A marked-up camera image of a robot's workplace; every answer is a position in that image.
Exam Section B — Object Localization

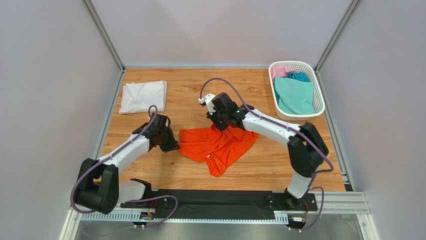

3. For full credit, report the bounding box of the orange t-shirt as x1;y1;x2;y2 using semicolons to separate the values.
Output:
178;124;259;177

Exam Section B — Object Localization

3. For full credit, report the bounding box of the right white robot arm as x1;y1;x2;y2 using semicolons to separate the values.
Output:
198;92;329;209

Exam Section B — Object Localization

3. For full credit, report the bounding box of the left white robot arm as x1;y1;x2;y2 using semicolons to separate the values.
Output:
70;113;179;214

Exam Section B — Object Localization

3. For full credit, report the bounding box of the folded white t-shirt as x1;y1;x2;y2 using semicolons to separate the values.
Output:
118;80;168;115

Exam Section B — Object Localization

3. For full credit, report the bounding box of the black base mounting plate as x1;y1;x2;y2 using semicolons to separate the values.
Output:
120;189;318;220

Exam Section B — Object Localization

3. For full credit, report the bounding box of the pink t-shirt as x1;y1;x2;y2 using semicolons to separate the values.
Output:
270;66;292;81

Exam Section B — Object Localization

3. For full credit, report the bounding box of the teal t-shirt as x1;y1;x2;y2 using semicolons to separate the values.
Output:
273;76;318;115

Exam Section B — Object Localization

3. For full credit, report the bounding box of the white plastic laundry basket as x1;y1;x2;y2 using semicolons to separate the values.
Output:
268;60;326;121

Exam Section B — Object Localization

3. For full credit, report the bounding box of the blue t-shirt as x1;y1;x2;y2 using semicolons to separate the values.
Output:
286;71;311;83

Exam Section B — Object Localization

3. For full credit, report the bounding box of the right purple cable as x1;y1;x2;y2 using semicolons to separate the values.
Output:
198;77;335;232

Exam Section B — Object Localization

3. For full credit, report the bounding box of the purple cable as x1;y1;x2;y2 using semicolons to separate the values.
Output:
69;105;181;229
198;77;335;232

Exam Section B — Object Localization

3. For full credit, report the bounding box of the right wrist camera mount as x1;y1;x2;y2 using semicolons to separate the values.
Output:
198;93;216;115

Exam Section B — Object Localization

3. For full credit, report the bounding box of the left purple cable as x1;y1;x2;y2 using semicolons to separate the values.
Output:
69;105;181;229

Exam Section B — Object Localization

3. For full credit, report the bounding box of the aluminium frame rail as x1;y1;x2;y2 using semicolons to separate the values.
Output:
60;189;379;240

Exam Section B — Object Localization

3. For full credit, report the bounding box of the right aluminium corner post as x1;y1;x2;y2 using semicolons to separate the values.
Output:
315;0;362;73

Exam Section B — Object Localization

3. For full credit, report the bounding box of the aluminium corner post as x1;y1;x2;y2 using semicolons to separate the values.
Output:
81;0;126;73
315;0;362;73

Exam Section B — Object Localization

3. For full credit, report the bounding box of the left aluminium corner post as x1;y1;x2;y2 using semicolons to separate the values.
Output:
81;0;126;73

